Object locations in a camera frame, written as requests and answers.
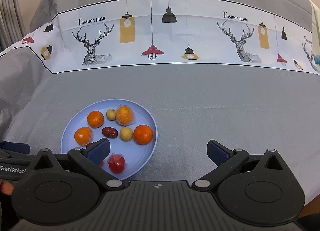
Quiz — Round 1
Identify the orange tangerine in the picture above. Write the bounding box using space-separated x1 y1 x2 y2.
74 127 93 146
133 125 153 145
87 110 104 129

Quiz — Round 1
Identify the red cherry tomato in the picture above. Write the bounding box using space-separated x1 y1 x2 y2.
107 154 126 174

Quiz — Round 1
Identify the small yellow fruit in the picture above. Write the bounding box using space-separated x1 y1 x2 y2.
106 109 116 121
120 126 133 142

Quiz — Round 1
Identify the orange fruit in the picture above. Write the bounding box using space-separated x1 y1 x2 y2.
116 105 136 126

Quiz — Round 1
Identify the person's left hand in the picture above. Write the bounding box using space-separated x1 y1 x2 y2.
0 180 15 195

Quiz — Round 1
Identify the light blue plate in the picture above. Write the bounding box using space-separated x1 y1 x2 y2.
61 99 157 180

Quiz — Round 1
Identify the grey curtain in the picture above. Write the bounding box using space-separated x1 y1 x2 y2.
0 0 26 51

